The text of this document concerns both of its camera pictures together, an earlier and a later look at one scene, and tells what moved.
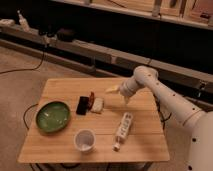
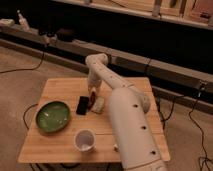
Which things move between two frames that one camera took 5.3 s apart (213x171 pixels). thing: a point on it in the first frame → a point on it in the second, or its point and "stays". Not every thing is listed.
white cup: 85,139 stays
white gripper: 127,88 → 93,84
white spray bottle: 23,22 stays
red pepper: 91,100 stays
